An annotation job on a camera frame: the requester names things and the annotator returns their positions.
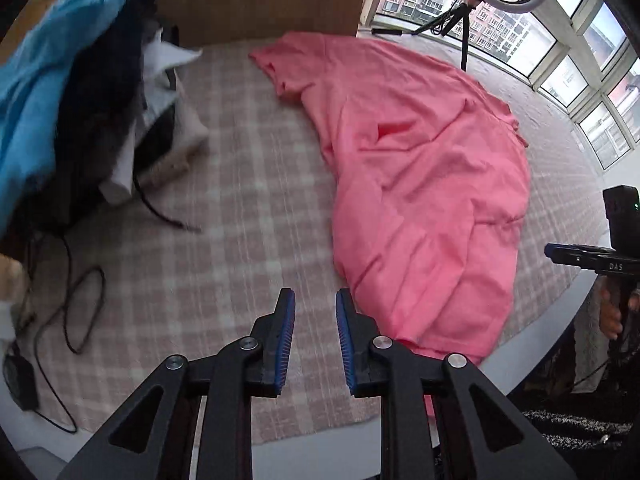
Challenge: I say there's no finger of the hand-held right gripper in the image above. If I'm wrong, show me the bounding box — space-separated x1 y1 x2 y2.
544 242 578 266

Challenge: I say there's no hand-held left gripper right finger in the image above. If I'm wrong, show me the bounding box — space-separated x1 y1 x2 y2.
335 288 578 480

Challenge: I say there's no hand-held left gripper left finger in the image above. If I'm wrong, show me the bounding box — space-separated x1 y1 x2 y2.
56 287 297 480

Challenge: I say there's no pink shirt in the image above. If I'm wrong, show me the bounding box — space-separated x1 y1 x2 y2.
248 31 532 367

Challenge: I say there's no dark clothes pile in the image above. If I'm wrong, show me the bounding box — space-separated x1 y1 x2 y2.
10 0 183 233

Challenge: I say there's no person's right hand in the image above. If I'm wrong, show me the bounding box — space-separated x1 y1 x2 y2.
598 280 640 342

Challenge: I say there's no pink plaid blanket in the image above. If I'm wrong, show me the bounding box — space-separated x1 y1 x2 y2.
20 35 613 447

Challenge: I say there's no dark speckled clothing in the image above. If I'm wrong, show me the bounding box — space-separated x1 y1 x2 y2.
520 340 640 480

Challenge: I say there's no beige sweater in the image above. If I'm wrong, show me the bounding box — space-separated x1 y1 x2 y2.
135 67 210 191

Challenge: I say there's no window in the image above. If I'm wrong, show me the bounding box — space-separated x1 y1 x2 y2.
371 0 640 171

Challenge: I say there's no black power adapter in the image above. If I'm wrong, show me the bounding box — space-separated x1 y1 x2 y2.
2 352 41 411

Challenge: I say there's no white cloth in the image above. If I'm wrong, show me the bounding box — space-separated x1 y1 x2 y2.
97 27 203 206

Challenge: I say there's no wooden headboard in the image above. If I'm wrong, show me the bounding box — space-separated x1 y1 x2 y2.
142 0 372 50

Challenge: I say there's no light blue cloth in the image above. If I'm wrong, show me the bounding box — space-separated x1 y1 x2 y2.
0 0 146 233

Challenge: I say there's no black cable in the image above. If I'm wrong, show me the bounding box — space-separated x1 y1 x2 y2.
12 175 203 433

